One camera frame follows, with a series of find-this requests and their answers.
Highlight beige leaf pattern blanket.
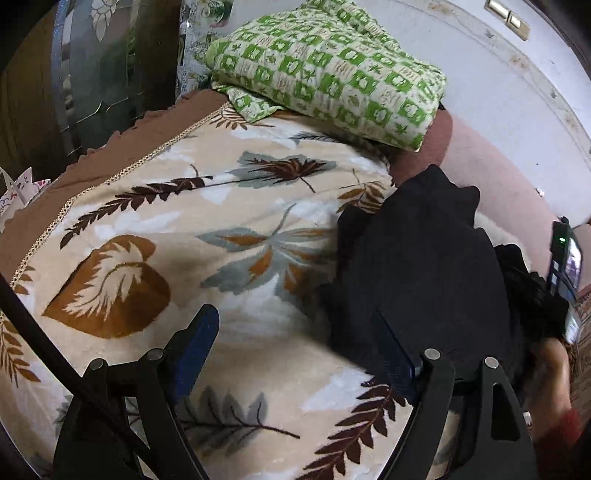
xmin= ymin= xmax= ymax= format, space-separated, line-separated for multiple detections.
xmin=1 ymin=91 xmax=453 ymax=479

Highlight person's hand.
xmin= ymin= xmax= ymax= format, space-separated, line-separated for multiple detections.
xmin=528 ymin=338 xmax=572 ymax=441

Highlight black coat with fur collar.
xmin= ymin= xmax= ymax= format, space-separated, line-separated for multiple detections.
xmin=321 ymin=166 xmax=548 ymax=400

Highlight black cable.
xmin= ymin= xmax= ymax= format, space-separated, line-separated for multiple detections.
xmin=0 ymin=274 xmax=84 ymax=398

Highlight green checkered folded quilt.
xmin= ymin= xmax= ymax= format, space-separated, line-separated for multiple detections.
xmin=205 ymin=1 xmax=447 ymax=152

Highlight dark glass wardrobe door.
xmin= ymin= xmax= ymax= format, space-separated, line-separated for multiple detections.
xmin=51 ymin=0 xmax=181 ymax=161

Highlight white patterned paper bag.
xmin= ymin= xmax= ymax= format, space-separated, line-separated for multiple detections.
xmin=0 ymin=167 xmax=51 ymax=232

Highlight pink brown bed headboard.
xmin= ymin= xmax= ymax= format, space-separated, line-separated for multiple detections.
xmin=389 ymin=108 xmax=591 ymax=296

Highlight black device with green light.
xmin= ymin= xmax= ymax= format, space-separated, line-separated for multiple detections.
xmin=545 ymin=217 xmax=584 ymax=345

